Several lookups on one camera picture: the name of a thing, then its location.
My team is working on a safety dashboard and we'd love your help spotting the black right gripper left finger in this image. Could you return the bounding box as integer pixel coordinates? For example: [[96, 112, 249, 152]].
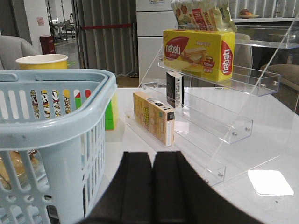
[[80, 152, 152, 224]]

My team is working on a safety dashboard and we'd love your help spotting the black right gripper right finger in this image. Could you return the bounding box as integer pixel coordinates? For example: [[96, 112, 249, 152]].
[[153, 151, 259, 224]]

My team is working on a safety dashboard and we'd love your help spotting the packaged bread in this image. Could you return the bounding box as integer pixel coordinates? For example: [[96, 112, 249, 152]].
[[0, 149, 40, 192]]

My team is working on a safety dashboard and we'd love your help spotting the beige tissue box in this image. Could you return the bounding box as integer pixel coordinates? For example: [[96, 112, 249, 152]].
[[133, 91, 175, 146]]

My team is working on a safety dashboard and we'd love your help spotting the light blue plastic basket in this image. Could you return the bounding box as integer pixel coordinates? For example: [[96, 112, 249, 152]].
[[0, 69, 117, 224]]

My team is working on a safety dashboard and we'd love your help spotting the right clear acrylic shelf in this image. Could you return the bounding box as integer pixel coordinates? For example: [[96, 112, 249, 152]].
[[125, 19, 299, 185]]

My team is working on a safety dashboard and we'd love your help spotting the black and white small box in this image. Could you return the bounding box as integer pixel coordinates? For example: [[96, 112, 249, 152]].
[[166, 71, 184, 108]]

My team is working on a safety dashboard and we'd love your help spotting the yellow nabati wafer box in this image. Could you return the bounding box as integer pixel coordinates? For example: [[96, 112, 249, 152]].
[[163, 29, 235, 82]]

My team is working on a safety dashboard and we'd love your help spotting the yellow popcorn paper cup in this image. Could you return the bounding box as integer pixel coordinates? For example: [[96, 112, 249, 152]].
[[16, 54, 68, 70]]

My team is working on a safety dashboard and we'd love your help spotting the red barrier belt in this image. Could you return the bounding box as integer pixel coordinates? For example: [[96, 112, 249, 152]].
[[81, 23, 133, 30]]

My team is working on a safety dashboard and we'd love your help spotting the white cabinet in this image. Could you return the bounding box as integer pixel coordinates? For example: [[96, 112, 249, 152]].
[[136, 0, 177, 84]]

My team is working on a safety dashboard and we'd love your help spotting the white snack bag red print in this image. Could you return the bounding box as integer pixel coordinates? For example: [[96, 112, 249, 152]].
[[171, 0, 237, 32]]

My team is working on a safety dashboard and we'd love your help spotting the fruit plate on shelf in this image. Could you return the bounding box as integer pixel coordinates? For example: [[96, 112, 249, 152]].
[[237, 9, 259, 19]]

